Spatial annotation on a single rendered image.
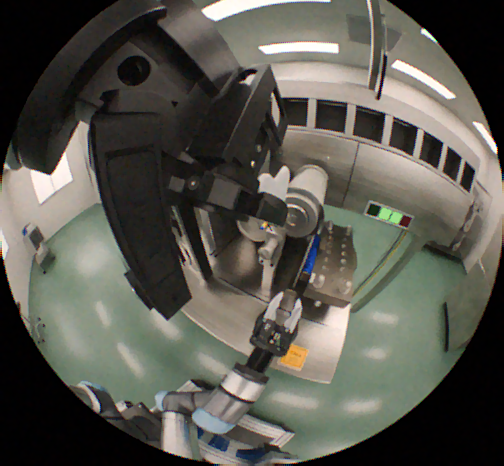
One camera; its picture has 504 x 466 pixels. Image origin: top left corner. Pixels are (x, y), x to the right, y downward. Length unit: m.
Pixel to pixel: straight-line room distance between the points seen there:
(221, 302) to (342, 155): 0.73
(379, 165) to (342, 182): 0.17
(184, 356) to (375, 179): 1.76
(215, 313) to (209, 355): 0.94
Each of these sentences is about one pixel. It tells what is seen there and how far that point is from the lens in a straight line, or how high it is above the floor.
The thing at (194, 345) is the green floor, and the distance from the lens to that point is 1.54.
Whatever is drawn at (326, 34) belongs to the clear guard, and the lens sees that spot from 0.62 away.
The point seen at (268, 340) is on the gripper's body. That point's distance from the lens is 0.31.
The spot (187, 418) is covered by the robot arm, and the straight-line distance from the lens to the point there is 0.44.
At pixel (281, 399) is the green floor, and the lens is 1.52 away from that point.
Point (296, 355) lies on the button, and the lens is 0.55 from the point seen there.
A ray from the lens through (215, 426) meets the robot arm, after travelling 0.35.
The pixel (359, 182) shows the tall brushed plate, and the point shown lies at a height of 1.28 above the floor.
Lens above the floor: 1.45
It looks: 34 degrees down
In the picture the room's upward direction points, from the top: straight up
